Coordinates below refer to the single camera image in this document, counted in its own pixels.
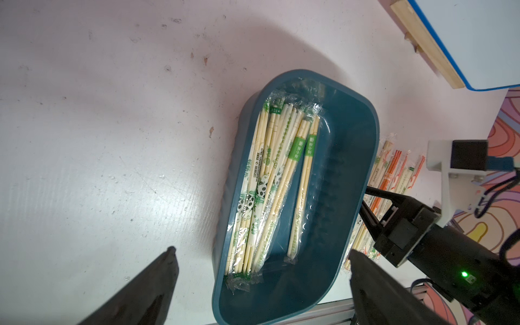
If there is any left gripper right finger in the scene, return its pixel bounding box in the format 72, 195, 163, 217
349, 250, 447, 324

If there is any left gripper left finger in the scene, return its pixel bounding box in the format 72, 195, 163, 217
81, 246, 179, 324

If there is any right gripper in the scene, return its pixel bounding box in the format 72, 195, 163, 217
360, 187, 519, 324

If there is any red green chopstick pack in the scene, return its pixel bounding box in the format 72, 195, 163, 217
367, 150, 402, 215

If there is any teal storage box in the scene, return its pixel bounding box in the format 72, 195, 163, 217
212, 69, 379, 324

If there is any red print chopstick pack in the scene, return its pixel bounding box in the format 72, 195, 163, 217
406, 155, 426, 192

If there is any green print chopstick pack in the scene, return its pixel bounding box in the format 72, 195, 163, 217
225, 95, 287, 291

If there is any green band chopstick pack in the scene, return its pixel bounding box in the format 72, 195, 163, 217
244, 102, 319, 274

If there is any white board blue frame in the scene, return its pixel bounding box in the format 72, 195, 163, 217
390, 1, 519, 92

